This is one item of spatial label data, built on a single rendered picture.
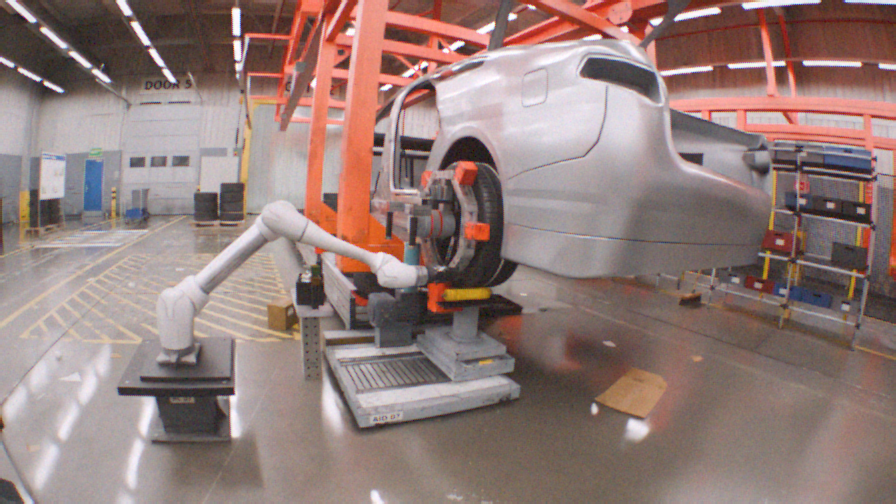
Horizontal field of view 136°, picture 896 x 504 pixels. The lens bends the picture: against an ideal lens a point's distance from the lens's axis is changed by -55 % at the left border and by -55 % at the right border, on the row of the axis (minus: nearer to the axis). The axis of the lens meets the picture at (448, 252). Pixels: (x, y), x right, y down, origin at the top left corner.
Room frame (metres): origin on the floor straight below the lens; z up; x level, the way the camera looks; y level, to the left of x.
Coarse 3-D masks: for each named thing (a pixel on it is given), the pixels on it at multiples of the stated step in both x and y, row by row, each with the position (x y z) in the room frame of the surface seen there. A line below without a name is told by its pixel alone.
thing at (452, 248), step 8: (472, 192) 1.91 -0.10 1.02; (456, 200) 2.10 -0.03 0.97; (456, 208) 2.08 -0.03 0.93; (456, 216) 2.13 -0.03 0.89; (456, 224) 2.14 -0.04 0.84; (456, 232) 2.12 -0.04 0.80; (440, 240) 2.23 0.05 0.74; (448, 240) 2.28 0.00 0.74; (456, 240) 2.09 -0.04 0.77; (440, 248) 2.23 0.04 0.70; (448, 248) 2.25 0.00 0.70; (456, 248) 2.28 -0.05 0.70; (440, 256) 2.19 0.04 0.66; (448, 256) 2.14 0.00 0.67; (448, 264) 2.14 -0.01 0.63
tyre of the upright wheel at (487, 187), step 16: (480, 176) 1.87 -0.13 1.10; (496, 176) 1.93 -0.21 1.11; (480, 192) 1.84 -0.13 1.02; (496, 192) 1.84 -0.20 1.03; (432, 208) 2.30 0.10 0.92; (480, 208) 1.83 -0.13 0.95; (496, 208) 1.81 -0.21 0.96; (496, 224) 1.79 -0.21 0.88; (432, 240) 2.27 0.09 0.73; (496, 240) 1.80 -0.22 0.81; (480, 256) 1.80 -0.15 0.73; (496, 256) 1.82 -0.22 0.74; (480, 272) 1.83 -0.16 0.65; (512, 272) 1.93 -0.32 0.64; (464, 288) 1.98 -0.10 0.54
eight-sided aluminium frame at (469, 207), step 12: (432, 180) 2.12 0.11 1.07; (456, 192) 1.87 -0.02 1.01; (468, 192) 1.85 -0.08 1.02; (468, 204) 1.79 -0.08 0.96; (468, 216) 1.79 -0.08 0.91; (420, 240) 2.22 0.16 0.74; (468, 240) 1.83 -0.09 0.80; (432, 252) 2.18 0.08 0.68; (468, 252) 1.79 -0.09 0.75; (432, 264) 2.12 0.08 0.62; (456, 264) 1.83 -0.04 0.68
